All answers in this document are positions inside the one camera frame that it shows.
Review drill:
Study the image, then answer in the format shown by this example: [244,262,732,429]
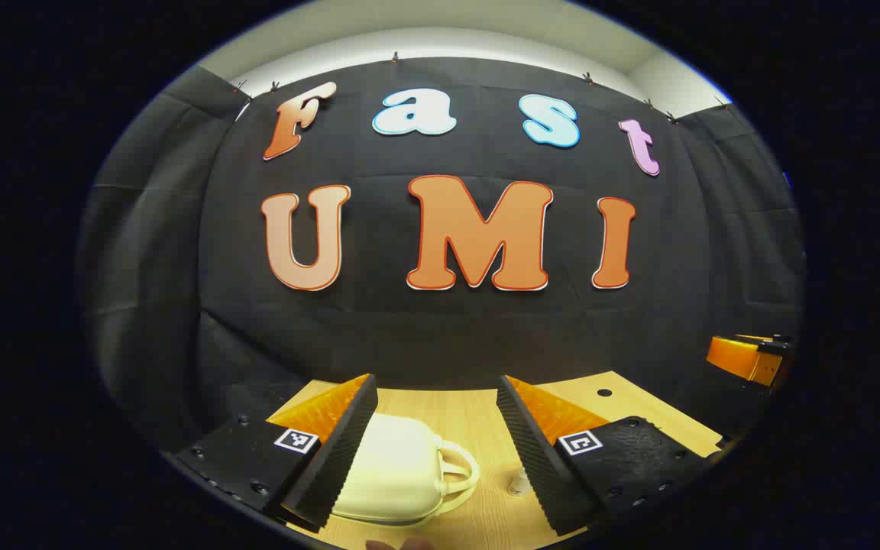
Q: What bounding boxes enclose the pale yellow suitcase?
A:
[329,412,480,526]

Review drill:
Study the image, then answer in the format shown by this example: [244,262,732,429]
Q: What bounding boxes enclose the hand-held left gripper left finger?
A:
[173,373,380,533]

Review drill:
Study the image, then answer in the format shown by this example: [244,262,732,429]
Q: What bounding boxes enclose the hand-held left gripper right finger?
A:
[495,374,718,537]

